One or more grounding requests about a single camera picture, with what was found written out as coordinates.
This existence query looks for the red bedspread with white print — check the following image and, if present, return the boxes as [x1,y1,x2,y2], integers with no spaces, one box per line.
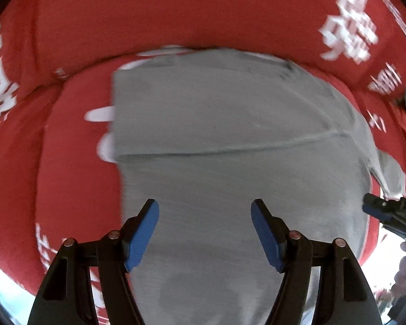
[0,0,406,295]

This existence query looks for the grey fleece sweater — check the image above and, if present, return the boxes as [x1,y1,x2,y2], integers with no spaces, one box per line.
[112,49,406,324]

